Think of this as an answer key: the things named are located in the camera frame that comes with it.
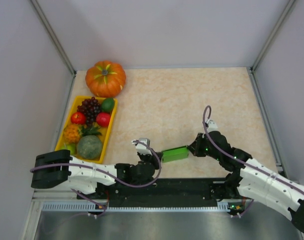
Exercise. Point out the red apple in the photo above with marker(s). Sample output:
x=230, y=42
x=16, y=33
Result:
x=78, y=118

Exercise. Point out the orange pineapple with leaves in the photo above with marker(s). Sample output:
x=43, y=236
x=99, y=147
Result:
x=73, y=133

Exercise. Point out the grey green melon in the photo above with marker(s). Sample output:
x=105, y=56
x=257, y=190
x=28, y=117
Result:
x=89, y=147

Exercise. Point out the aluminium corner post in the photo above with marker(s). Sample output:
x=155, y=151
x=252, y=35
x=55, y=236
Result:
x=285, y=14
x=52, y=35

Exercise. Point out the yellow plastic tray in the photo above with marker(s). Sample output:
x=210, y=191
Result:
x=106, y=131

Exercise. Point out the green paper box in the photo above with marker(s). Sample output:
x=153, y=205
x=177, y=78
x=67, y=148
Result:
x=175, y=154

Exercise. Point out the dark purple grape bunch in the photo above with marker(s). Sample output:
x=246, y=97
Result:
x=90, y=107

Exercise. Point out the red tomato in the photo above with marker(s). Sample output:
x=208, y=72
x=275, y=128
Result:
x=103, y=119

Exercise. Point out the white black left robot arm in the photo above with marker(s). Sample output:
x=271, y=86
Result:
x=61, y=169

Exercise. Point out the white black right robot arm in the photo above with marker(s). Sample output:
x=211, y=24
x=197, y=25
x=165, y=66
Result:
x=251, y=179

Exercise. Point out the aluminium corner post right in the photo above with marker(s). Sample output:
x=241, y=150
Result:
x=285, y=14

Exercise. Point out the grey slotted cable duct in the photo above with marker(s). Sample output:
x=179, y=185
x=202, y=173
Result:
x=91, y=207

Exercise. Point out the green apple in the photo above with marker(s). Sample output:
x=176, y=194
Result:
x=70, y=147

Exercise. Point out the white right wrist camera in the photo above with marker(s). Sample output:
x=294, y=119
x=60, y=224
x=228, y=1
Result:
x=211, y=126

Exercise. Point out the orange pumpkin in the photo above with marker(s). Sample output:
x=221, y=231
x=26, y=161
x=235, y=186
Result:
x=106, y=79

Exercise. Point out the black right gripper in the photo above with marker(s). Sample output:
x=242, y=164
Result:
x=195, y=147

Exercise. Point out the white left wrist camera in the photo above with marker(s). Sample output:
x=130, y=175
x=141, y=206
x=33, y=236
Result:
x=142, y=146

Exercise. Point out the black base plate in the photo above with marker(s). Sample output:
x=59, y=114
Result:
x=168, y=192

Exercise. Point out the aluminium corner post left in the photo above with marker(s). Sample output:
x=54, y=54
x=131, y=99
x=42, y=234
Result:
x=52, y=35

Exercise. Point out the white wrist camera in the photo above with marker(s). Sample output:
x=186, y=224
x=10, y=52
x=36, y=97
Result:
x=142, y=146
x=211, y=126

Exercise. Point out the green lime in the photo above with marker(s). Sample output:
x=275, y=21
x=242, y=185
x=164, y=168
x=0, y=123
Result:
x=107, y=105

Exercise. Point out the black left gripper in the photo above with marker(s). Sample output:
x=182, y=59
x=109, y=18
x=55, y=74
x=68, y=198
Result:
x=151, y=157

